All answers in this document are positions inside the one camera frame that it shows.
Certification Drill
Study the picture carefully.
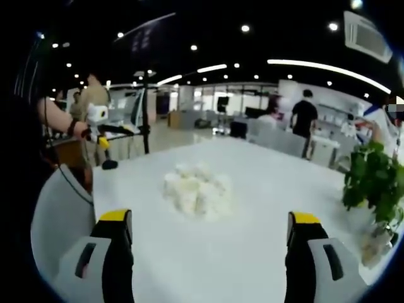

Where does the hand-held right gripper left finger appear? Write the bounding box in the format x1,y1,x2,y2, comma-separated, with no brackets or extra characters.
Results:
52,208,135,303

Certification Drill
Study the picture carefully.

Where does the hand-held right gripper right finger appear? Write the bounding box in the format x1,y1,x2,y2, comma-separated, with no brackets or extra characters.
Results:
285,210,369,303

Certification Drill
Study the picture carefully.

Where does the person's left hand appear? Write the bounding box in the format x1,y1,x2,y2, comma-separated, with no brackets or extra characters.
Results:
71,121,93,140

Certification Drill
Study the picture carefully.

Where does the brown wooden cabinet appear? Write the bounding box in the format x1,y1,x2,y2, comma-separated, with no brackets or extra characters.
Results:
47,138,93,190

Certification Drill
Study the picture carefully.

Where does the black tripod stand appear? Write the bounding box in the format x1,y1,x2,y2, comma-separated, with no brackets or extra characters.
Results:
134,69,158,155

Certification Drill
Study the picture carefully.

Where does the clear glass plant vase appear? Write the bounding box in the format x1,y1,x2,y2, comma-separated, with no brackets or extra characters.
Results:
359,220,400,269

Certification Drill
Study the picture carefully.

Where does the wooden counter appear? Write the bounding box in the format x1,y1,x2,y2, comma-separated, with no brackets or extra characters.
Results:
167,110,191,129

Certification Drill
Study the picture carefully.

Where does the short ceiling strip light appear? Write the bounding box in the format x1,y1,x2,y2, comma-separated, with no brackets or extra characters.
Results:
197,64,228,74
157,74,183,86

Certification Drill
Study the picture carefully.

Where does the person's dark clothing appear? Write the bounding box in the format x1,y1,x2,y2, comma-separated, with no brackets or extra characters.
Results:
0,91,61,303

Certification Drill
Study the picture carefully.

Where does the white table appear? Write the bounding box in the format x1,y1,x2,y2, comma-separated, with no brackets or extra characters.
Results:
91,137,401,303

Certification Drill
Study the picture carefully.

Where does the green leafy plant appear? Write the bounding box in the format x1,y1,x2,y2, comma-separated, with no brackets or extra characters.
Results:
342,140,404,234

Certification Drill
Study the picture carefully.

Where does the black office chair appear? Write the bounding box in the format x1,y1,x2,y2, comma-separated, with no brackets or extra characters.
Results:
229,121,248,139

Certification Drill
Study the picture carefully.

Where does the group of round ceiling spotlights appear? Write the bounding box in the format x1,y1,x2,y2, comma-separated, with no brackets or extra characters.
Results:
34,0,371,99

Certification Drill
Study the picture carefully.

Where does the long ceiling strip light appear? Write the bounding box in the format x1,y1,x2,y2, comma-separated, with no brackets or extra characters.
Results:
266,58,392,95

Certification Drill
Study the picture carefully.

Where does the white ceiling air conditioner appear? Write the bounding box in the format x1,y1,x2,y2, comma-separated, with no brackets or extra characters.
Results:
343,11,394,64

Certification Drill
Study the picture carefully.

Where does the black cable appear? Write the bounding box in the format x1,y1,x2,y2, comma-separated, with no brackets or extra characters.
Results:
39,97,95,206

